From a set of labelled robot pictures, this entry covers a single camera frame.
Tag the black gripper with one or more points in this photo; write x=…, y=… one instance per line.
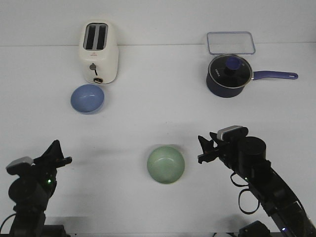
x=47, y=164
x=226, y=152

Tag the green bowl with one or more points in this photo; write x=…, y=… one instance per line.
x=165, y=164

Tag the blue bowl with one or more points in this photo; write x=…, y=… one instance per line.
x=87, y=99

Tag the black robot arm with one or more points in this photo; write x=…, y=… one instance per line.
x=246, y=156
x=32, y=190

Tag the dark blue saucepan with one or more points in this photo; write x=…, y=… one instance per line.
x=261, y=75

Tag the glass pot lid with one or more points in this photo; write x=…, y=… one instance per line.
x=230, y=71

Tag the cream two-slot toaster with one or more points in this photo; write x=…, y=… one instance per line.
x=99, y=52

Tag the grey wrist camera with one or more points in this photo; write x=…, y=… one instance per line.
x=19, y=166
x=226, y=134

